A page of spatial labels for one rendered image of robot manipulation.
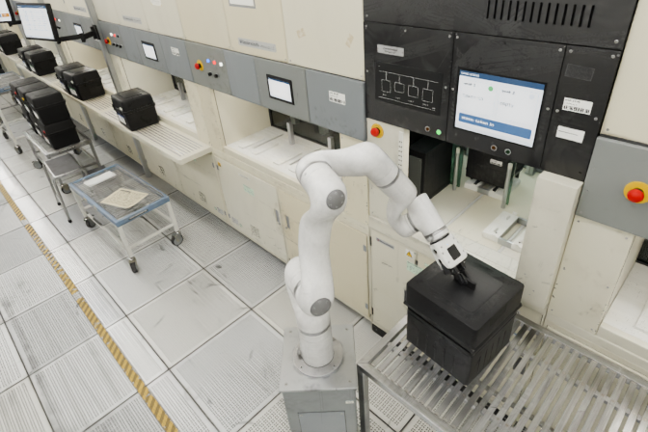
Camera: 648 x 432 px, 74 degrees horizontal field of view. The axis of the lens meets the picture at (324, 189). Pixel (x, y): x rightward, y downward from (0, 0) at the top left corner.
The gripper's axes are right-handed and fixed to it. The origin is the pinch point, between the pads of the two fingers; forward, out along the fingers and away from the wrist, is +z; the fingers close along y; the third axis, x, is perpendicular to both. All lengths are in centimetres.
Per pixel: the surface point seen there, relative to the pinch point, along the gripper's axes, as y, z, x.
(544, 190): 24.8, -13.0, -26.8
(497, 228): 52, 0, 24
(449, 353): -13.7, 20.0, 10.3
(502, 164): 78, -22, 23
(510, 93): 28, -45, -33
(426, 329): -13.7, 10.5, 15.1
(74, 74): -30, -291, 296
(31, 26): -54, -293, 220
